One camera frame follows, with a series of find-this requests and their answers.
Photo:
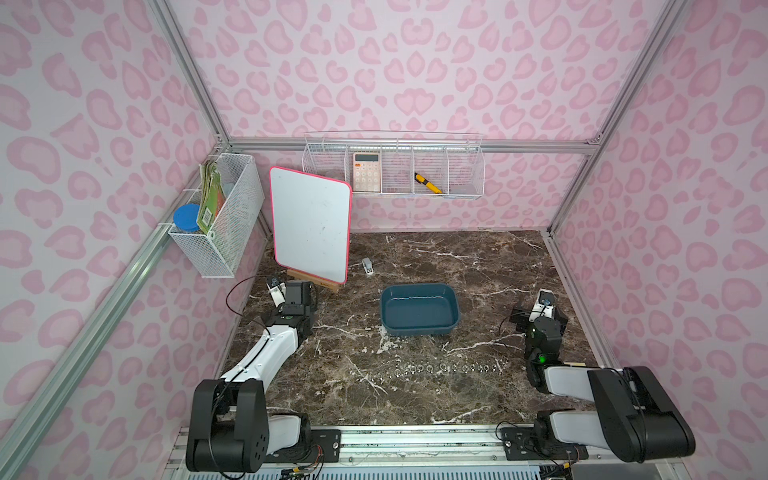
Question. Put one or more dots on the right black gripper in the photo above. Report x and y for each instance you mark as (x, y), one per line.
(525, 315)

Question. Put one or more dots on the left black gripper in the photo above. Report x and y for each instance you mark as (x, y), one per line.
(301, 294)

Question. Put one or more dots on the teal plastic storage box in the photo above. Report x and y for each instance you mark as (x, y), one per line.
(419, 309)

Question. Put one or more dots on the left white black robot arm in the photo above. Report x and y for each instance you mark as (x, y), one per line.
(230, 430)

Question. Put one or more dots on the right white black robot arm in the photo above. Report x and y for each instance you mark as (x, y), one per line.
(633, 416)

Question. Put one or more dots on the row of table wing nuts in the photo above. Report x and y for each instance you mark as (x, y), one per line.
(419, 371)

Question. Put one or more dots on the pink framed whiteboard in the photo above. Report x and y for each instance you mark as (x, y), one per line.
(311, 223)

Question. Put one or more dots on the green paper cards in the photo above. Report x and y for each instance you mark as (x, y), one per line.
(212, 196)

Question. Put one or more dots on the blue round lid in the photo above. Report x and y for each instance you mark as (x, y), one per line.
(185, 218)

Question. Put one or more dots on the white pink calculator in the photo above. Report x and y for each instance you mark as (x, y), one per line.
(366, 172)

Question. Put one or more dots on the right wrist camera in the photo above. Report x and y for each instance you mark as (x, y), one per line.
(543, 303)

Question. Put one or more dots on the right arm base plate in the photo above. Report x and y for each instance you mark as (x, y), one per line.
(524, 444)

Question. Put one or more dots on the white mesh wall basket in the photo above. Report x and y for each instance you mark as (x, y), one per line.
(218, 254)

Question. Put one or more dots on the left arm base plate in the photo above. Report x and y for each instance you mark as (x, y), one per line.
(312, 447)

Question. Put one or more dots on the white wire wall shelf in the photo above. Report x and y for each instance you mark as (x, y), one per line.
(455, 165)

